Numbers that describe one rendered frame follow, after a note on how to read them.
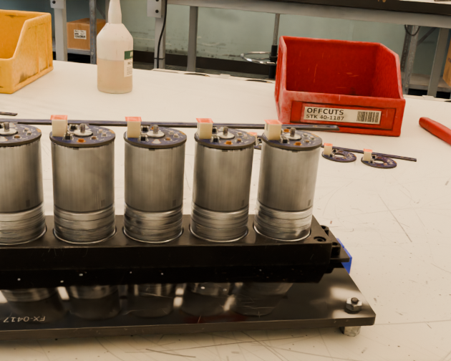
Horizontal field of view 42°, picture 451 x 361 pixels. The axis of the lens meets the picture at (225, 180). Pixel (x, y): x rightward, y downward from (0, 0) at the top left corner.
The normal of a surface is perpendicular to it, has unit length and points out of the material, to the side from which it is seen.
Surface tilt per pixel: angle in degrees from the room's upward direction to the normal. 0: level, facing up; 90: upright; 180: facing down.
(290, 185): 90
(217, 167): 90
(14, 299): 0
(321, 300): 0
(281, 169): 90
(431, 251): 0
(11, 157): 90
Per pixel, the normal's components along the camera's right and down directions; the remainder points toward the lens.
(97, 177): 0.59, 0.33
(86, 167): 0.36, 0.36
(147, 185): -0.06, 0.36
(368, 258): 0.07, -0.93
